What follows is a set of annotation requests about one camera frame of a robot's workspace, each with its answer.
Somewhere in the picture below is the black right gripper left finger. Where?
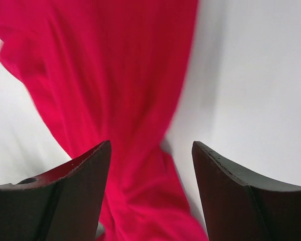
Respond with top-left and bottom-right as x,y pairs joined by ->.
0,141 -> 111,240

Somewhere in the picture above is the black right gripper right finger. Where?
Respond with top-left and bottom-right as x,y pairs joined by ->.
192,141 -> 301,240

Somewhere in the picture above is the red t shirt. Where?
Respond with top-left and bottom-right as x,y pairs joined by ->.
0,1 -> 207,240

